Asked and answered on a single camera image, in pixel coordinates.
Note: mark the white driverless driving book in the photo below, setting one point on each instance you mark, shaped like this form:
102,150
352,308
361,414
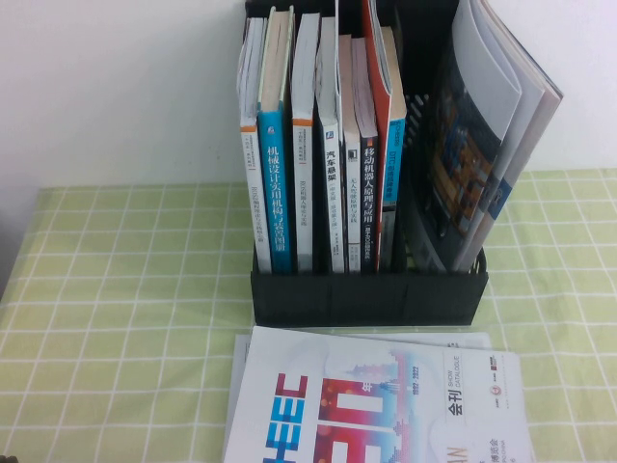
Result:
353,202

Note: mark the white intelligent systems magazine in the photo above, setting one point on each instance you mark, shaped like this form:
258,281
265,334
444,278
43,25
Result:
463,340

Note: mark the thick white orange-band book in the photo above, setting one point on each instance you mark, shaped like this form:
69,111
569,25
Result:
303,193

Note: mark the thin white orange-band book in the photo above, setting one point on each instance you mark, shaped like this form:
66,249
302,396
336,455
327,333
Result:
253,169

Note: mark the dark picture cover magazine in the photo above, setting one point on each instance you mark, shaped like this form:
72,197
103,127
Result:
463,159

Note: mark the white HEEC show catalogue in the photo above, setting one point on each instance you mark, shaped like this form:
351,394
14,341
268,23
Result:
376,410

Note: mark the black plastic book holder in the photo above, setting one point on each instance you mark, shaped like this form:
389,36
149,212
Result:
366,299

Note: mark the black spine mobile robot book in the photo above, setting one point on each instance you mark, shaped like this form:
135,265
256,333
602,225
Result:
370,202

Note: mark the blue spine DTC book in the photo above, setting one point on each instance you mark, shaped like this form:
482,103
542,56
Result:
395,159

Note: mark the blue spine mechanical design book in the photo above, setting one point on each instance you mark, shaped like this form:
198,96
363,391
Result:
276,193

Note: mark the thin white pink booklet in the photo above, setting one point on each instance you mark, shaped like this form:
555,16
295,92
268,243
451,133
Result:
339,72

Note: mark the thin red cover book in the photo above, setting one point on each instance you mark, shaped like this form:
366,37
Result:
384,116

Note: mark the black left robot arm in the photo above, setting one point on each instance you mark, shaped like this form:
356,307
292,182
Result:
7,459

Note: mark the white car suspension book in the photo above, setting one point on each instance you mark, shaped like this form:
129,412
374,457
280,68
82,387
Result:
332,193

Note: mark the grey book orange band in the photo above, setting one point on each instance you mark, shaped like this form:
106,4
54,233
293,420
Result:
548,107

